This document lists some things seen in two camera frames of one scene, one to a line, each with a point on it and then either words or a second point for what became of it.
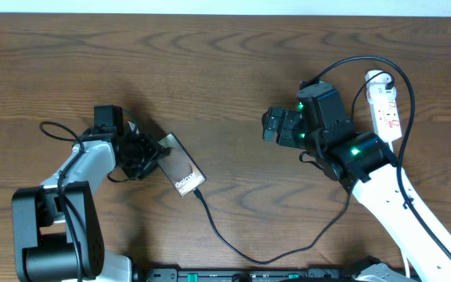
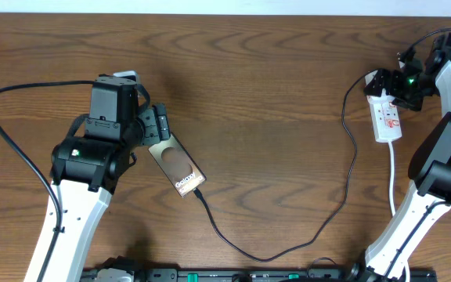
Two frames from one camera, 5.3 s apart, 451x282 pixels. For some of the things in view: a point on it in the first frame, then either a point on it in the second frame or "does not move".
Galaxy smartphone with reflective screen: [179, 166] does not move
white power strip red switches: [383, 106] does not move
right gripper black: [290, 119] to [392, 77]
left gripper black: [152, 154] to [157, 123]
